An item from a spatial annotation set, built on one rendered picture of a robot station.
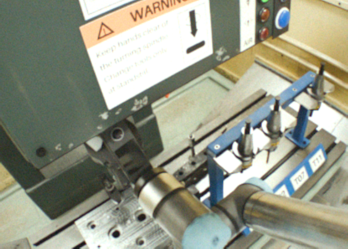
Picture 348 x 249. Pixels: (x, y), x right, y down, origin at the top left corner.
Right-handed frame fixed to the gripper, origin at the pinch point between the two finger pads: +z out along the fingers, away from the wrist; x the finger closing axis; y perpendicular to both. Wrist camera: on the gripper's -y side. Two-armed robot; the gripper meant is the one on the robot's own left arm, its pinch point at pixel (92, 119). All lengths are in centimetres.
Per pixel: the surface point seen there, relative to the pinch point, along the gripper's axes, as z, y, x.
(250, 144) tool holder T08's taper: -20.5, 14.9, 27.3
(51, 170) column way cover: 41, 51, -15
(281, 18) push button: -23.5, -20.3, 26.6
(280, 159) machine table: -19, 51, 53
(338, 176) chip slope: -41, 65, 74
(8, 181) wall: 80, 81, -42
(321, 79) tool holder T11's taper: -22, 12, 59
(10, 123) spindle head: -19.2, -24.4, -12.9
